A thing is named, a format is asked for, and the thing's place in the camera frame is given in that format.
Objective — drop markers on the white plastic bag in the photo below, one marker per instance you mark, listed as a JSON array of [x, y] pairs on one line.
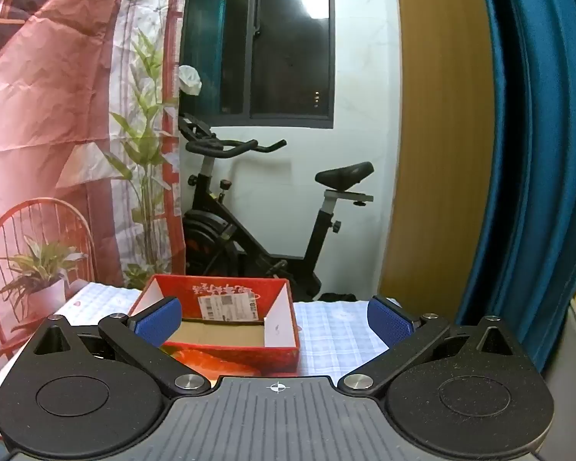
[[189, 79]]

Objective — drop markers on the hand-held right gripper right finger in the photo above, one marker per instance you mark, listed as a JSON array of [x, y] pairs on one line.
[[391, 324]]

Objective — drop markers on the blue curtain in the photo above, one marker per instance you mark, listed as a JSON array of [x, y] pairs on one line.
[[542, 153]]

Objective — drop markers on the dark glass window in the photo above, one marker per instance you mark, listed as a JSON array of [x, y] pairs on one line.
[[278, 48]]

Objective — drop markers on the checked strawberry print blanket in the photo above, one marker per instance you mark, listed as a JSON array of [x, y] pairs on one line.
[[331, 336]]

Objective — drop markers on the red strawberry print cardboard box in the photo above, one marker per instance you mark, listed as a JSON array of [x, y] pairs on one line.
[[230, 358]]

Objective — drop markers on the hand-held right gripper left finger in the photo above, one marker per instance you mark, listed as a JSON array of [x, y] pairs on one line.
[[156, 321]]

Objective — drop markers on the black exercise bike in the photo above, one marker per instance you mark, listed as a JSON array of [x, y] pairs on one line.
[[211, 235]]

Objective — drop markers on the wooden door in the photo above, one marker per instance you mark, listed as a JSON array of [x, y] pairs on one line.
[[441, 153]]

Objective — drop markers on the printed backdrop cloth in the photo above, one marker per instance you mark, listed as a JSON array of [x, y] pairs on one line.
[[53, 105]]

